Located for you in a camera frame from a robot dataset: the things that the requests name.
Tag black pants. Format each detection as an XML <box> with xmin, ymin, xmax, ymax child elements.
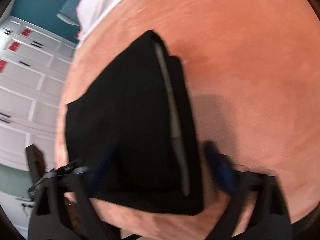
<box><xmin>65</xmin><ymin>30</ymin><xmax>204</xmax><ymax>216</ymax></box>

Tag grey upholstered headboard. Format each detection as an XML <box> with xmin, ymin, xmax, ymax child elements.
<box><xmin>56</xmin><ymin>0</ymin><xmax>80</xmax><ymax>27</ymax></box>

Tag white panelled wardrobe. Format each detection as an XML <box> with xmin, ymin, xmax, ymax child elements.
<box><xmin>1</xmin><ymin>16</ymin><xmax>76</xmax><ymax>171</ymax></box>

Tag orange velvet bed cover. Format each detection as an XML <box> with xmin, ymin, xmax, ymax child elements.
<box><xmin>55</xmin><ymin>0</ymin><xmax>319</xmax><ymax>239</ymax></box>

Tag person's left hand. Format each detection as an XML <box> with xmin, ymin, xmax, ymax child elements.
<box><xmin>64</xmin><ymin>195</ymin><xmax>82</xmax><ymax>233</ymax></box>

